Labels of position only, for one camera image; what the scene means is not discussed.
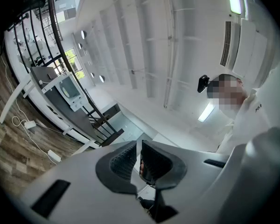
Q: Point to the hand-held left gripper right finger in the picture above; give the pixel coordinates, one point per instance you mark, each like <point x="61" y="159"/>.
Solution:
<point x="163" y="167"/>

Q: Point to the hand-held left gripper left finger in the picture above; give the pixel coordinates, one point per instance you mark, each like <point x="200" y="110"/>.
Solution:
<point x="121" y="171"/>

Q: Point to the white microwave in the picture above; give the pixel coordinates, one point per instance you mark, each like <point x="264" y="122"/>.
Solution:
<point x="77" y="103"/>

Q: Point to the pale yellow food portion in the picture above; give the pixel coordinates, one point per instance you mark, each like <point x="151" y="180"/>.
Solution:
<point x="65" y="91"/>

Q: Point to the white round plate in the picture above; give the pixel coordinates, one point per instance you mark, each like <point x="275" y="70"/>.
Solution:
<point x="67" y="87"/>

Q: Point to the white power strip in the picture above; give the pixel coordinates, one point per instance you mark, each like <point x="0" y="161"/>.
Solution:
<point x="54" y="156"/>
<point x="30" y="124"/>

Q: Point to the person in white coat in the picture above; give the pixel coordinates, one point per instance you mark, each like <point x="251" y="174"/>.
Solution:
<point x="247" y="125"/>

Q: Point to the person's head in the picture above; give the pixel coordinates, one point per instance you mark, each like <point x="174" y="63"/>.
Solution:
<point x="226" y="94"/>

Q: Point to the large window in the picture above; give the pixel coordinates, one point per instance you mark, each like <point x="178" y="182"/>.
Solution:
<point x="71" y="55"/>

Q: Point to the white ceiling air conditioner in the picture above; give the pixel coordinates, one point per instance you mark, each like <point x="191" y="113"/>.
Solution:
<point x="235" y="45"/>

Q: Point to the black head-worn camera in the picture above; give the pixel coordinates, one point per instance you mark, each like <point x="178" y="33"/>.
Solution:
<point x="202" y="84"/>

